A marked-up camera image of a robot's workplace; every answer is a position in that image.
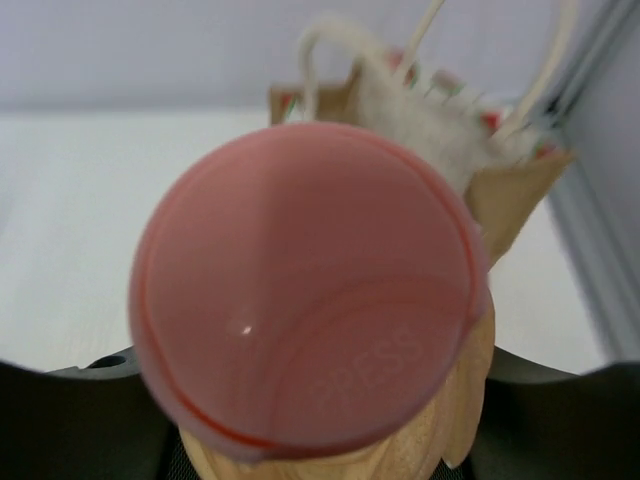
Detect right aluminium frame rail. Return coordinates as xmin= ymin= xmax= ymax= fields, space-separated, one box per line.
xmin=551 ymin=1 xmax=639 ymax=360

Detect watermelon canvas bag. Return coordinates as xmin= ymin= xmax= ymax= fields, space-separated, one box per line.
xmin=269 ymin=1 xmax=577 ymax=264

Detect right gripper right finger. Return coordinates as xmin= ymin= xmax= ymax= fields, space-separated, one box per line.
xmin=465 ymin=348 xmax=639 ymax=479

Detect orange bottle pink cap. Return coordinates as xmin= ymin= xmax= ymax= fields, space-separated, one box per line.
xmin=128 ymin=122 xmax=489 ymax=463

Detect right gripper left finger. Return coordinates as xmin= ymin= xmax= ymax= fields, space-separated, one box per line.
xmin=1 ymin=348 xmax=173 ymax=479

